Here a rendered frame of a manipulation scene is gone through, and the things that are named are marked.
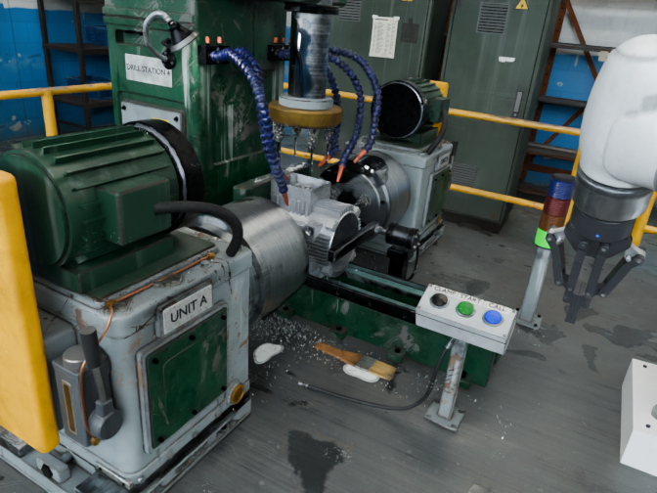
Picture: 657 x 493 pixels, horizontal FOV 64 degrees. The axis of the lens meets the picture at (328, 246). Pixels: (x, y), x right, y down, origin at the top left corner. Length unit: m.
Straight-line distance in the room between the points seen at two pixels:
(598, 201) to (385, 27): 3.90
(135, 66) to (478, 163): 3.35
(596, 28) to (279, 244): 5.30
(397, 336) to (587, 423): 0.44
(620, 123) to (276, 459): 0.76
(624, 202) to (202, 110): 0.91
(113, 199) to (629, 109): 0.60
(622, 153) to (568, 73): 5.47
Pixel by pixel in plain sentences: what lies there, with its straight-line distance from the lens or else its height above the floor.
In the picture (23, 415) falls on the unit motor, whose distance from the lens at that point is 0.86.
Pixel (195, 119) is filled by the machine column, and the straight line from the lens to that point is 1.29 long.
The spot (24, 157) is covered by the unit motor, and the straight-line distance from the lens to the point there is 0.76.
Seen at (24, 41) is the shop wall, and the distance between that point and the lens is 6.83.
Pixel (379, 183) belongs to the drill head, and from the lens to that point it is 1.48.
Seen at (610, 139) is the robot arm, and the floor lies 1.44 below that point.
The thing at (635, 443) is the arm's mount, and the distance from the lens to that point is 1.19.
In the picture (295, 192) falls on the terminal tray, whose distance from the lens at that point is 1.30.
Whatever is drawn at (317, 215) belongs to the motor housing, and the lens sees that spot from 1.30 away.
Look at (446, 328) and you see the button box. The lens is 1.01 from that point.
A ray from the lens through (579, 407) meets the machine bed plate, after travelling 1.32.
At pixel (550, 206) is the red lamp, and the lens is 1.43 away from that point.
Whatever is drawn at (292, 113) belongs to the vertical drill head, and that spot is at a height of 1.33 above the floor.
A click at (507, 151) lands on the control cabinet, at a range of 4.31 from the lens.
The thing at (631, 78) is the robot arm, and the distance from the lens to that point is 0.63.
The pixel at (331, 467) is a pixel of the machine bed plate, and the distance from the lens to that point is 1.02.
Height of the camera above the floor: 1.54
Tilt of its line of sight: 24 degrees down
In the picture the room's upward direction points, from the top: 5 degrees clockwise
